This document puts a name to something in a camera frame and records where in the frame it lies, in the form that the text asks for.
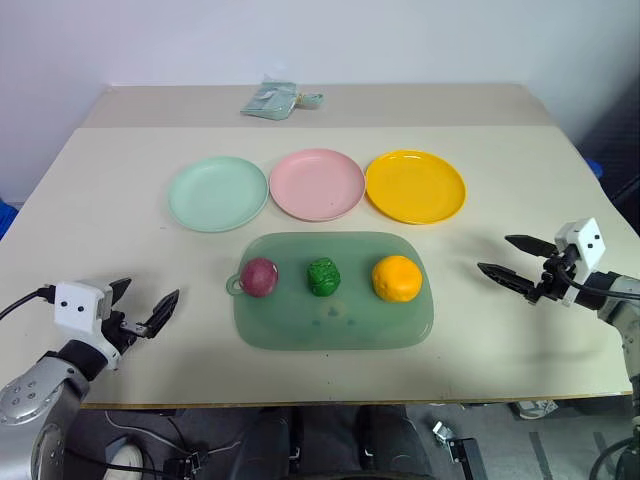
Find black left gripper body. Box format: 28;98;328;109
101;309;152;358

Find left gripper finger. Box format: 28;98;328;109
143;288;181;340
110;277;133;314

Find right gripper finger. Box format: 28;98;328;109
476;262;541;302
504;234;559;259

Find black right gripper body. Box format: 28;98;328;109
525;249;584;306

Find purple round fruit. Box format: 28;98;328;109
240;256;280;300

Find orange fruit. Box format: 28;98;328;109
371;254;425;305

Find mint green plate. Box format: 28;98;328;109
167;155;270;234

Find yellow plate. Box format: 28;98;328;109
364;148;468;226

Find green vegetable toy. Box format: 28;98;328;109
306;256;344;299

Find pink plate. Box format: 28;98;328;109
268;147;367;223

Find white shoe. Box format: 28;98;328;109
106;441;145;475

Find black fabric object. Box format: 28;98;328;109
573;82;640;212

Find white grey sneaker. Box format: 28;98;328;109
516;397;559;421

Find blue crate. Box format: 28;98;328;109
0;198;21;242

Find translucent green tray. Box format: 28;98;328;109
225;231;436;352

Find teal plastic packet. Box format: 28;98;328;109
239;78;300;122

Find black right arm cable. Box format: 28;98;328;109
547;252;640;302

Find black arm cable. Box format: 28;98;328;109
547;252;640;302
0;284;57;322

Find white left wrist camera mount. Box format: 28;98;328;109
53;280;122;371

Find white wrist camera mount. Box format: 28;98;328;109
53;280;122;371
555;217;607;307

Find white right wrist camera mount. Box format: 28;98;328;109
555;217;607;307

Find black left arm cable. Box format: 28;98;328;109
0;284;57;322

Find black floor cables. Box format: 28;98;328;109
63;408;242;479

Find black bracket with caster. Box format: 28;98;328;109
431;420;490;480

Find black looped floor cable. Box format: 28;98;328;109
588;433;640;480

